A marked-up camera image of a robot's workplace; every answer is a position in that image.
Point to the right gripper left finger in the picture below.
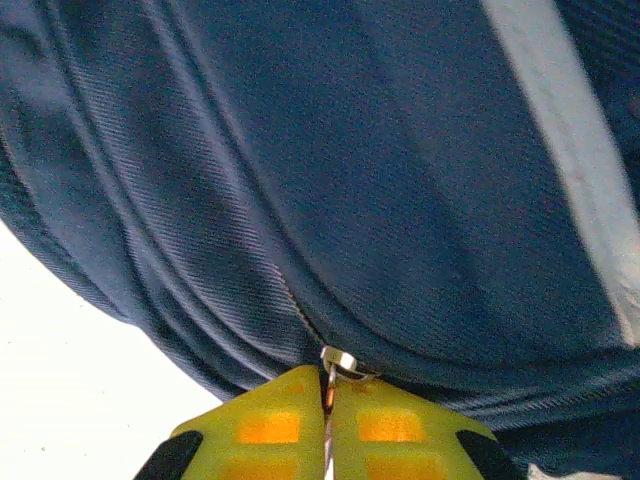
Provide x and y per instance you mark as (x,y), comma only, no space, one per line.
(270,430)

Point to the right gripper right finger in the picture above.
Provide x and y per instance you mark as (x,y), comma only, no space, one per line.
(395,430)

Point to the navy blue backpack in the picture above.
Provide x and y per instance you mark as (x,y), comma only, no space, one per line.
(350,175)

